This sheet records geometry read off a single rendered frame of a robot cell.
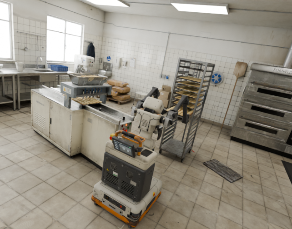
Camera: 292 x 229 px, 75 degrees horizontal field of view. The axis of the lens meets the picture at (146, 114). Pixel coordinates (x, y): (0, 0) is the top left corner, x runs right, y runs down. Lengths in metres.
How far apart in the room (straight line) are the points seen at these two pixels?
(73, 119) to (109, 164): 1.07
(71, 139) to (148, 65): 4.60
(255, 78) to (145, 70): 3.59
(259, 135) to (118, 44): 5.56
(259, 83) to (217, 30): 2.12
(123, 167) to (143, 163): 0.27
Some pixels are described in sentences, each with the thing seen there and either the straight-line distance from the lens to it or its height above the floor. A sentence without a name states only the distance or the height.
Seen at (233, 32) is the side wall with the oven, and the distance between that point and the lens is 6.38.
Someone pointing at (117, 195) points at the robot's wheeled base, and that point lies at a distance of 2.26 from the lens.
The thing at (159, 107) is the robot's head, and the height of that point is 1.24.
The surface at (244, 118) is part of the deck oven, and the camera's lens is 5.38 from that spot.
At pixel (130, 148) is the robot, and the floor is 0.90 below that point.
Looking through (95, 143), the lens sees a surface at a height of 0.40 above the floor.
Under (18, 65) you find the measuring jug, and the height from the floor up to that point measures 1.02.
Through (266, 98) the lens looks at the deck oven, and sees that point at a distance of 5.26.
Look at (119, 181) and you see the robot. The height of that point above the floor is 0.44.
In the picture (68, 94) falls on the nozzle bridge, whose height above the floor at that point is 1.05.
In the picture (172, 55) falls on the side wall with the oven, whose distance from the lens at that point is 6.66.
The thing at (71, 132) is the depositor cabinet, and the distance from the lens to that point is 3.04.
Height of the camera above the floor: 1.78
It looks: 18 degrees down
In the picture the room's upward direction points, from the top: 10 degrees clockwise
